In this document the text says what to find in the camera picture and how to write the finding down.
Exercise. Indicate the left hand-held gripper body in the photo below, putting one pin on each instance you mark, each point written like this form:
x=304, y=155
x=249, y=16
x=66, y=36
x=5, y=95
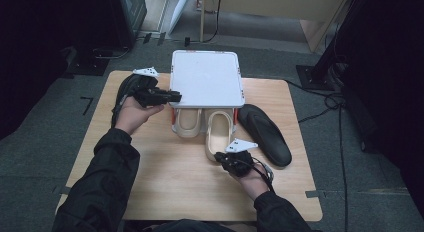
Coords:
x=146, y=92

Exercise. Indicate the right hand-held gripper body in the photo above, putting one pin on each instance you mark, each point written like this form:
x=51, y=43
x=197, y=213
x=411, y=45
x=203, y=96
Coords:
x=238, y=162

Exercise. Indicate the black slipper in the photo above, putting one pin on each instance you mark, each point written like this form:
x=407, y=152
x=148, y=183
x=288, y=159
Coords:
x=270, y=138
x=128, y=83

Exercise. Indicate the beige clog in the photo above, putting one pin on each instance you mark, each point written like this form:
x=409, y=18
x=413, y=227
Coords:
x=188, y=123
x=218, y=132

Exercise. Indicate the white shoe rack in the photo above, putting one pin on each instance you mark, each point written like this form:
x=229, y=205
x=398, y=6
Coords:
x=206, y=78

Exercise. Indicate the person's left hand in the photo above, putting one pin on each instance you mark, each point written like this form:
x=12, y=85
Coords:
x=135, y=117

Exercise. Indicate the person's right hand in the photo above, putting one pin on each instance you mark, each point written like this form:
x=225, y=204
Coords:
x=253, y=185

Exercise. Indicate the black plug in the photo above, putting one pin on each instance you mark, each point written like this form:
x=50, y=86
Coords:
x=187, y=41

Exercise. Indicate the black cabinet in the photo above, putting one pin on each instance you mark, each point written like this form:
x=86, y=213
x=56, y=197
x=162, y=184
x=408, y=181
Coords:
x=128, y=18

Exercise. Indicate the white board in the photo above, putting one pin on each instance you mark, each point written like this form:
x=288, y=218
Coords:
x=180, y=10

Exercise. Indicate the black metal stand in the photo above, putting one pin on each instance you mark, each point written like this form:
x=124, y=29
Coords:
x=320, y=65

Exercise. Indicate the grey floor tape strip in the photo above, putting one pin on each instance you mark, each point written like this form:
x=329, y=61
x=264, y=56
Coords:
x=63, y=190

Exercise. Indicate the light wooden furniture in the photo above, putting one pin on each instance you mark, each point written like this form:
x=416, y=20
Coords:
x=266, y=3

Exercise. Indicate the black stand base plate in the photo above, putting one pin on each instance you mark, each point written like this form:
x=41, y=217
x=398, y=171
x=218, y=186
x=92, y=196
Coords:
x=88, y=63

